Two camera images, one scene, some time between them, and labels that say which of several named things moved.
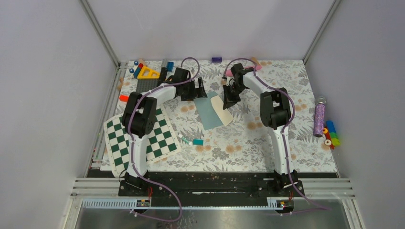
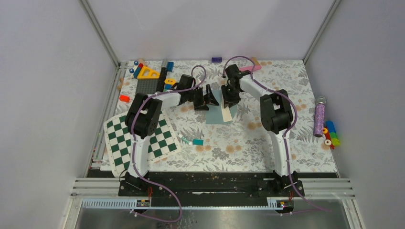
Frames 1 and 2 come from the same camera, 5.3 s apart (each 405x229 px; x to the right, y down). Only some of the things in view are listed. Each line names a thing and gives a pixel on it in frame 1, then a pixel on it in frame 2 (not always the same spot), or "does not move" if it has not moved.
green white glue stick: (185, 140) does not move
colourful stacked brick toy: (331, 136) does not move
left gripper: (199, 92) to (207, 99)
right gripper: (229, 100) does not move
